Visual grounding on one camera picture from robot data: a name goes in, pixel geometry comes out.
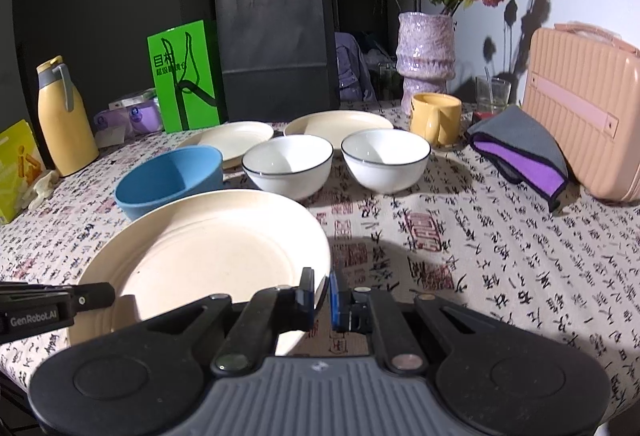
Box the cream plate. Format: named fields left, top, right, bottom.
left=283, top=110, right=394, bottom=144
left=178, top=121, right=274, bottom=170
left=67, top=189, right=331, bottom=345

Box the yellow snack box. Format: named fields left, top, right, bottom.
left=0, top=120, right=46, bottom=225

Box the calligraphy print tablecloth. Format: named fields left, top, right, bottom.
left=1, top=133, right=639, bottom=420

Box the white bowl left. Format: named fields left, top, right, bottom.
left=242, top=135, right=334, bottom=201

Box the white bowl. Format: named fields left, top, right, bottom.
left=341, top=130, right=432, bottom=194
left=242, top=135, right=334, bottom=201

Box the white bowl right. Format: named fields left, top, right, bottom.
left=341, top=130, right=432, bottom=194

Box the yellow thermos jug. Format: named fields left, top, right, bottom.
left=37, top=56, right=99, bottom=177

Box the blue bowl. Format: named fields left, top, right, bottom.
left=114, top=146, right=224, bottom=220

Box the purple tissue pack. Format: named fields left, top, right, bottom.
left=93, top=99, right=164, bottom=149

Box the yellow mug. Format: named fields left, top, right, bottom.
left=409, top=92, right=462, bottom=147

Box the dark blue jacket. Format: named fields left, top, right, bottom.
left=334, top=32, right=376, bottom=101

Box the grey purple cloth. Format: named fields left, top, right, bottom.
left=465, top=106, right=574, bottom=213

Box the red small box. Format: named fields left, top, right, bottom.
left=472, top=111, right=495, bottom=123

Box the white small box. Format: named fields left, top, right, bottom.
left=108, top=88, right=156, bottom=110

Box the clear drinking glass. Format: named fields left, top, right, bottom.
left=475, top=75, right=511, bottom=114

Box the black paper bag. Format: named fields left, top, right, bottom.
left=215, top=0, right=340, bottom=122

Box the green paper bag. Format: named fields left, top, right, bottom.
left=148, top=20, right=224, bottom=133

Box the purple textured vase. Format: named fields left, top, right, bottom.
left=396, top=11, right=456, bottom=116

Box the pink small suitcase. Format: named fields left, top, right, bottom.
left=523, top=22, right=639, bottom=203

